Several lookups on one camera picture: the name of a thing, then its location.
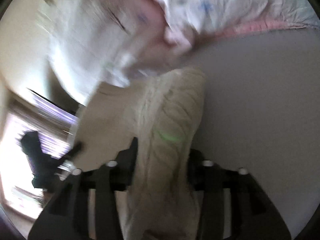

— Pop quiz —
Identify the beige cable-knit sweater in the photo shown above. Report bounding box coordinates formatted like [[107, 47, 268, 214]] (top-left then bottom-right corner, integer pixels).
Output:
[[74, 67, 205, 239]]

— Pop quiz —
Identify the lavender bed sheet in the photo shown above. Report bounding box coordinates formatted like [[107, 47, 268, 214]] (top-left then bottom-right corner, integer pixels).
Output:
[[186, 29, 319, 237]]

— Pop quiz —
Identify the white floral pillow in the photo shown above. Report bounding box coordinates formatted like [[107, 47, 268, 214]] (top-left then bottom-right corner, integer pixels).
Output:
[[48, 0, 194, 105]]

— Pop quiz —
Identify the pink floral pillow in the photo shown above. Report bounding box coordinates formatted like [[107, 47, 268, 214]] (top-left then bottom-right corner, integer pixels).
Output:
[[156, 0, 319, 35]]

